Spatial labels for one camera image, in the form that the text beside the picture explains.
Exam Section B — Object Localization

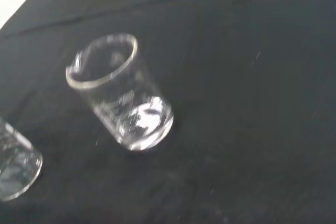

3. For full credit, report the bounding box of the black cloth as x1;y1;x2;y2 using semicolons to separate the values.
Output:
0;0;336;224

